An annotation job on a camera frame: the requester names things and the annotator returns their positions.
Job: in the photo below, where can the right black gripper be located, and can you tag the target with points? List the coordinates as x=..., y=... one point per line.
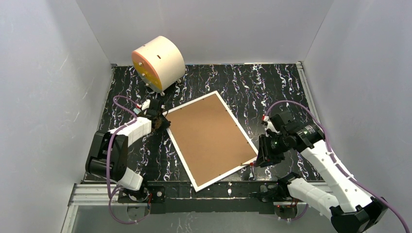
x=265, y=150

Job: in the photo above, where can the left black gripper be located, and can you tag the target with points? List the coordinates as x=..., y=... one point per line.
x=157, y=118

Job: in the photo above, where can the blue red screwdriver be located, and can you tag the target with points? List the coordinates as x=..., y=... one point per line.
x=248, y=164

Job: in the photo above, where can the white picture frame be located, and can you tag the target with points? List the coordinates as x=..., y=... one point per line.
x=209, y=140

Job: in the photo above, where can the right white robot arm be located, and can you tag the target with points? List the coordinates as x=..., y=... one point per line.
x=349, y=208

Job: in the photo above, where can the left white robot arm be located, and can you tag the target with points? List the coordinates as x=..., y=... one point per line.
x=108, y=154

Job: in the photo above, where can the light blue stapler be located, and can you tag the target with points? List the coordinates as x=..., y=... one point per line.
x=136, y=111

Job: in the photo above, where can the cylindrical beige drawer cabinet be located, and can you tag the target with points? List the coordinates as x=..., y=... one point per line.
x=159, y=63

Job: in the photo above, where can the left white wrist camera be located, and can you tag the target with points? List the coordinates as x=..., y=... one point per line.
x=144, y=105

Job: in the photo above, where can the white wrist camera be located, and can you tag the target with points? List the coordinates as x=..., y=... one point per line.
x=269, y=127
x=144, y=105

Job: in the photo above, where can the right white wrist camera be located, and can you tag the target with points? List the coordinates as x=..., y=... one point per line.
x=269, y=127

